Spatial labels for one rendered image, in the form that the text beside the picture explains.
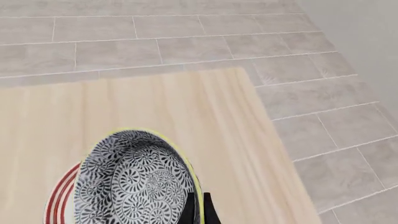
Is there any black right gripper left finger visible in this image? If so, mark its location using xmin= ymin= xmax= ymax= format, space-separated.
xmin=179 ymin=192 xmax=197 ymax=224

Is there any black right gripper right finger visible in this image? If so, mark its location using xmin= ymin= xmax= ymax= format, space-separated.
xmin=203 ymin=192 xmax=223 ymax=224

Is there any black white patterned bowl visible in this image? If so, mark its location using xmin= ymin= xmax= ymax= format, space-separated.
xmin=73 ymin=127 xmax=206 ymax=224

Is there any white plate with red rings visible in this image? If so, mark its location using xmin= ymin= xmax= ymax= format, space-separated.
xmin=45 ymin=162 xmax=82 ymax=224

